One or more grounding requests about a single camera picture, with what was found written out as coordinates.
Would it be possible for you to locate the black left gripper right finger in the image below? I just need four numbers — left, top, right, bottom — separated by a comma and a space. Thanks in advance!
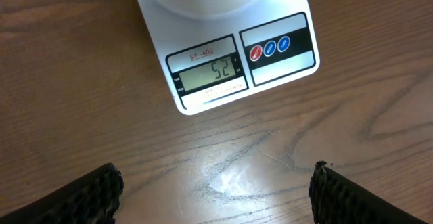
309, 161, 426, 224

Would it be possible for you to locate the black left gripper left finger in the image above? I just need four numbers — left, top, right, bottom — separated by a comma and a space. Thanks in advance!
1, 163, 124, 224

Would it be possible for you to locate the white digital kitchen scale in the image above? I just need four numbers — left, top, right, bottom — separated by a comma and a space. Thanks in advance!
138, 0, 320, 115

